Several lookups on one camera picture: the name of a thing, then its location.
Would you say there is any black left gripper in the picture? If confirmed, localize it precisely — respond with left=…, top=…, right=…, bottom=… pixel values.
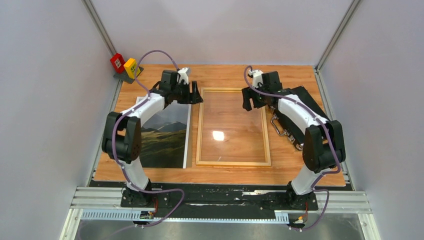
left=171, top=81, right=204, bottom=105

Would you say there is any landscape photo print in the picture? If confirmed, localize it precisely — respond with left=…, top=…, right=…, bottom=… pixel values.
left=139, top=101, right=192, bottom=169

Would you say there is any clear acrylic sheet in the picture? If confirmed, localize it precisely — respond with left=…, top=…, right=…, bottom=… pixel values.
left=200, top=91, right=269, bottom=163

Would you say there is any light wooden picture frame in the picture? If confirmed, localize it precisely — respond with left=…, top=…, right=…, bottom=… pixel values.
left=195, top=87, right=272, bottom=167

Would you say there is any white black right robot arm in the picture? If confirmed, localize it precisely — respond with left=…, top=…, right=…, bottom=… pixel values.
left=242, top=65, right=346, bottom=209

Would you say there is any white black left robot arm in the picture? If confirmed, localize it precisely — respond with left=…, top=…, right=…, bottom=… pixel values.
left=101, top=67, right=203, bottom=207

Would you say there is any yellow toy house block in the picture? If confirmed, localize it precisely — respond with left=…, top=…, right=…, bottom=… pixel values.
left=123, top=58, right=141, bottom=79

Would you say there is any red toy house block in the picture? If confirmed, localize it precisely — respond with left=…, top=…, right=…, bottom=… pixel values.
left=109, top=53, right=125, bottom=74

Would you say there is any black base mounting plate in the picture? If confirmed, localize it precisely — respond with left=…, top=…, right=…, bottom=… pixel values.
left=89, top=180, right=354, bottom=220

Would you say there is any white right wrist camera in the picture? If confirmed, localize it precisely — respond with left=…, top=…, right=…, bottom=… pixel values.
left=248, top=69, right=264, bottom=89

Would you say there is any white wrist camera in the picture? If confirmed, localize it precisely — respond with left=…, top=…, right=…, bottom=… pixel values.
left=248, top=69, right=264, bottom=89
left=177, top=67, right=191, bottom=85

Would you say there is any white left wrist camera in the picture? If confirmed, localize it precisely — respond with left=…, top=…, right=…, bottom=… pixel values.
left=177, top=67, right=191, bottom=85

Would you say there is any black ribbed frame backing board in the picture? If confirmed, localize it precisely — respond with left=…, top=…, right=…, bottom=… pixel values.
left=273, top=86, right=329, bottom=151

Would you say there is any grey toy base plate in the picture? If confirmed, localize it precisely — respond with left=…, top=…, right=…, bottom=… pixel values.
left=113, top=66, right=144, bottom=84

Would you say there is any aluminium rail right table edge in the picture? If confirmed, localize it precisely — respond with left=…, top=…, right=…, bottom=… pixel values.
left=313, top=67, right=356, bottom=191

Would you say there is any aluminium front rail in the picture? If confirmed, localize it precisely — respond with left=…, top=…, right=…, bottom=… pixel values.
left=60, top=182, right=381, bottom=240

